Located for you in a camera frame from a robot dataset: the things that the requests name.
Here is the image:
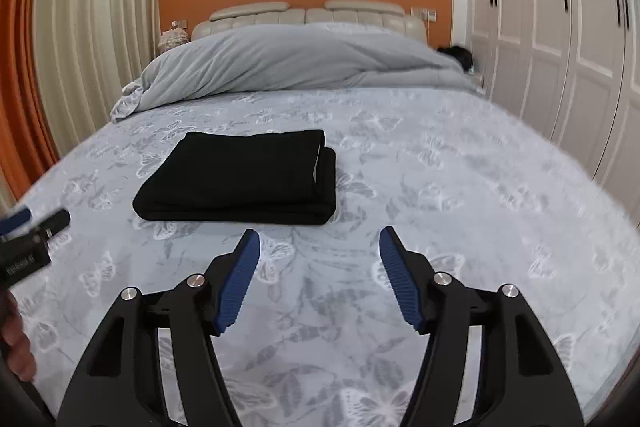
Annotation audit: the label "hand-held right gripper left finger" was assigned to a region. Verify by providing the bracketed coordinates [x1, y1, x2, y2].
[56, 228, 262, 427]

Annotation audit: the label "person's left hand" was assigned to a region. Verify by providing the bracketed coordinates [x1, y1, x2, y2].
[0, 289, 39, 383]

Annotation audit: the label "beige padded headboard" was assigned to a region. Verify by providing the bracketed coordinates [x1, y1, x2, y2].
[191, 0, 429, 44]

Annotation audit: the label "dark bundle on nightstand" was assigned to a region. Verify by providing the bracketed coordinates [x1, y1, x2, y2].
[437, 45, 475, 70]

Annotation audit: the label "grey duvet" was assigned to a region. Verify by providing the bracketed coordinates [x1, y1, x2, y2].
[110, 23, 483, 124]

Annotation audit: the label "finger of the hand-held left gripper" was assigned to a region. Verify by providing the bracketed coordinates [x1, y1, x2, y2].
[0, 206, 32, 236]
[27, 208, 71, 241]

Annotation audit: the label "bed with butterfly sheet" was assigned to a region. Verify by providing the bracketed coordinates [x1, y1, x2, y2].
[10, 84, 640, 427]

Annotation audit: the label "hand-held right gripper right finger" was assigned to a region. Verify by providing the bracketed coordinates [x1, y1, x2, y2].
[378, 226, 586, 427]

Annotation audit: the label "white wardrobe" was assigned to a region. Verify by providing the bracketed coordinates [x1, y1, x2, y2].
[450, 0, 640, 228]

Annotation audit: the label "black pants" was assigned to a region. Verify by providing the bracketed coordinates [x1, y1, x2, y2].
[132, 129, 337, 225]

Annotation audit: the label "cream pleated curtain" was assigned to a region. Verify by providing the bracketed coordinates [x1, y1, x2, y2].
[31, 0, 162, 152]

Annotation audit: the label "orange curtain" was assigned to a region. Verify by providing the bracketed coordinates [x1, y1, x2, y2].
[0, 0, 60, 202]

